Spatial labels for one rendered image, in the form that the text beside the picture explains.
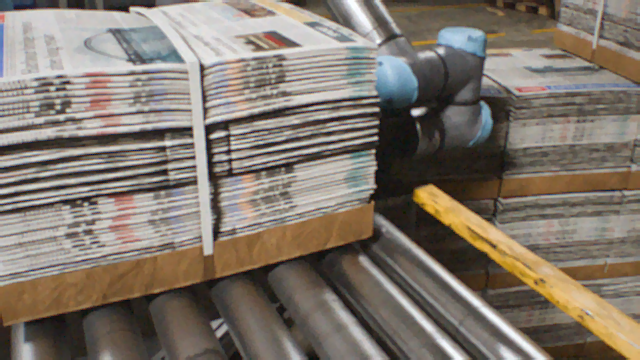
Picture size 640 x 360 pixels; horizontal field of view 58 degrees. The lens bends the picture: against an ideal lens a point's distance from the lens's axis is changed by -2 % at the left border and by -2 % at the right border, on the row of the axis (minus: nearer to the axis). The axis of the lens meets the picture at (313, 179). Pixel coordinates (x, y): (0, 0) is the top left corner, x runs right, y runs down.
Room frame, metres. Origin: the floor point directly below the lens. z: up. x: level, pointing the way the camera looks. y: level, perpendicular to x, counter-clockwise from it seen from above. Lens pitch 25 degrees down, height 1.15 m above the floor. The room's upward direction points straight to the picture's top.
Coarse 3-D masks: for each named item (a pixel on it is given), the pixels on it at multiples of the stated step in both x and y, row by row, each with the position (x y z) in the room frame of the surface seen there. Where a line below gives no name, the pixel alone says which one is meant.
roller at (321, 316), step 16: (272, 272) 0.53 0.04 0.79; (288, 272) 0.51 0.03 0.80; (304, 272) 0.51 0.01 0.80; (272, 288) 0.52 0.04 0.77; (288, 288) 0.49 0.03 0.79; (304, 288) 0.48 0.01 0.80; (320, 288) 0.48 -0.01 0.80; (288, 304) 0.48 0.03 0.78; (304, 304) 0.46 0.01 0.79; (320, 304) 0.46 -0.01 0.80; (336, 304) 0.46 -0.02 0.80; (304, 320) 0.45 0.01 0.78; (320, 320) 0.44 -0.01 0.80; (336, 320) 0.43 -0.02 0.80; (352, 320) 0.43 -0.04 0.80; (320, 336) 0.42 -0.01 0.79; (336, 336) 0.41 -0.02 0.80; (352, 336) 0.41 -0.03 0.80; (368, 336) 0.41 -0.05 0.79; (320, 352) 0.41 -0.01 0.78; (336, 352) 0.40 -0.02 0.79; (352, 352) 0.39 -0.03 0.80; (368, 352) 0.39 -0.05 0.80
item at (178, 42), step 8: (136, 8) 0.70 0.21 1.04; (144, 8) 0.69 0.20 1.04; (152, 16) 0.61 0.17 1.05; (160, 16) 0.61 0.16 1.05; (160, 24) 0.58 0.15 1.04; (168, 24) 0.58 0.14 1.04; (168, 32) 0.55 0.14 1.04; (176, 40) 0.53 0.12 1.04; (176, 48) 0.51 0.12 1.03; (184, 48) 0.51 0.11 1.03; (184, 56) 0.49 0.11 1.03; (192, 56) 0.49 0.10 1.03
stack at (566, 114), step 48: (528, 48) 1.45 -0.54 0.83; (480, 96) 1.05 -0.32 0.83; (528, 96) 1.07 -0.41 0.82; (576, 96) 1.08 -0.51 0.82; (624, 96) 1.10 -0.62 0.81; (480, 144) 1.05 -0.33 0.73; (528, 144) 1.08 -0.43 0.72; (576, 144) 1.09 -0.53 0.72; (624, 144) 1.10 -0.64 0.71; (576, 192) 1.10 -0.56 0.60; (624, 192) 1.11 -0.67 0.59; (432, 240) 1.04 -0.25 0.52; (528, 240) 1.07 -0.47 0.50; (576, 240) 1.09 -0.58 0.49; (624, 240) 1.11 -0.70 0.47; (528, 288) 1.08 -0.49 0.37; (624, 288) 1.11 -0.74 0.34; (528, 336) 1.08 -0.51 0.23; (576, 336) 1.10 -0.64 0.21
